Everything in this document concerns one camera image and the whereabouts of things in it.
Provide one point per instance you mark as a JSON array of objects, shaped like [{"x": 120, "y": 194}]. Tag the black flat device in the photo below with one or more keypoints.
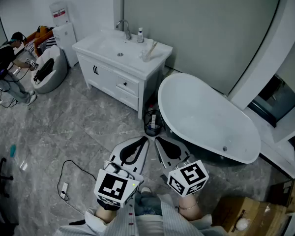
[{"x": 76, "y": 222}]

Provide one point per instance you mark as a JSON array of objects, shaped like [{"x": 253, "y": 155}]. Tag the teal item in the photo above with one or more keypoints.
[{"x": 12, "y": 151}]

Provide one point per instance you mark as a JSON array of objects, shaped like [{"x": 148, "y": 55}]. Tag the clear glass cup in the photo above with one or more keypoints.
[{"x": 146, "y": 56}]

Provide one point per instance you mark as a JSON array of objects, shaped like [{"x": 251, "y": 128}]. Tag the white vanity cabinet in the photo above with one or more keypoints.
[{"x": 105, "y": 77}]

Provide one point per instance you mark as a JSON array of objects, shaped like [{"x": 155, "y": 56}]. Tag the person's striped shirt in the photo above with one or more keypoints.
[{"x": 172, "y": 220}]

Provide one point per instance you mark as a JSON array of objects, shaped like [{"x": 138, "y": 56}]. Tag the white power strip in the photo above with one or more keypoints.
[{"x": 64, "y": 189}]

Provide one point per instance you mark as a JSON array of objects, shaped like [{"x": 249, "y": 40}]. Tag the person's shoe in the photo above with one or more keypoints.
[{"x": 145, "y": 190}]

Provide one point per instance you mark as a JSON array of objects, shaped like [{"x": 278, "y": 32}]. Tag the black bag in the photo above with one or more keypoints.
[{"x": 45, "y": 70}]

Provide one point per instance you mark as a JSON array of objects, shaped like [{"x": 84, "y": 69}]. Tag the orange frame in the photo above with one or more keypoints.
[{"x": 43, "y": 34}]

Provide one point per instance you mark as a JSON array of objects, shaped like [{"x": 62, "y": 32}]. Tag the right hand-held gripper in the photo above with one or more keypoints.
[{"x": 189, "y": 176}]

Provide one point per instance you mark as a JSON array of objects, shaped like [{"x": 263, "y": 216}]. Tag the person's jeans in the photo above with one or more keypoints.
[{"x": 147, "y": 204}]

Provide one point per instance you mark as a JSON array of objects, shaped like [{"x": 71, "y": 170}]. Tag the grey vertical pipe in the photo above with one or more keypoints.
[{"x": 118, "y": 6}]

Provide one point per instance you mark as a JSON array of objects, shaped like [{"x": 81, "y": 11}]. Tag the toothbrush with tan head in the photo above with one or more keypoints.
[{"x": 152, "y": 48}]

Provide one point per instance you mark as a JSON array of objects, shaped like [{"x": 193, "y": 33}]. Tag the large cardboard box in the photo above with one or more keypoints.
[{"x": 250, "y": 213}]

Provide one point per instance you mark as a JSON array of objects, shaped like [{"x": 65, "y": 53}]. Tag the clear soap pump bottle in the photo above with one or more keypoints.
[{"x": 140, "y": 37}]

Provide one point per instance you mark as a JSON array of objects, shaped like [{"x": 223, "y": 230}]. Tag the person's right forearm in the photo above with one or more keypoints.
[{"x": 190, "y": 211}]

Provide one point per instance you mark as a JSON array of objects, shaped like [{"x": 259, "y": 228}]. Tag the metal sink drain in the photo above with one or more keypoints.
[{"x": 120, "y": 54}]

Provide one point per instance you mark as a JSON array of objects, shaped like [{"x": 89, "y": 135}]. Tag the water bottle with red label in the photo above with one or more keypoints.
[{"x": 59, "y": 12}]

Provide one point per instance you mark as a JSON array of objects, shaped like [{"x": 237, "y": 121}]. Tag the white water dispenser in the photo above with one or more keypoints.
[{"x": 66, "y": 43}]

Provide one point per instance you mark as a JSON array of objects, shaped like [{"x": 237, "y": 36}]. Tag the small cardboard box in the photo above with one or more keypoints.
[{"x": 285, "y": 193}]

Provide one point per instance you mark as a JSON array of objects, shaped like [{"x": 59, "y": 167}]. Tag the chrome faucet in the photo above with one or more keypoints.
[{"x": 126, "y": 29}]

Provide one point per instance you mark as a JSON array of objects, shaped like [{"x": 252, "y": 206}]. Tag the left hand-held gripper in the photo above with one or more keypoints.
[{"x": 113, "y": 185}]

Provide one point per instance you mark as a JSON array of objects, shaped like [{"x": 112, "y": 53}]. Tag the striped cloth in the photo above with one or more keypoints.
[{"x": 49, "y": 43}]

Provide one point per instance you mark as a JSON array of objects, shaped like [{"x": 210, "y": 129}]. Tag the white bathtub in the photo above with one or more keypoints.
[{"x": 199, "y": 112}]

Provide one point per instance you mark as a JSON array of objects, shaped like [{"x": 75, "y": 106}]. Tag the person's left forearm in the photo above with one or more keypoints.
[{"x": 105, "y": 214}]

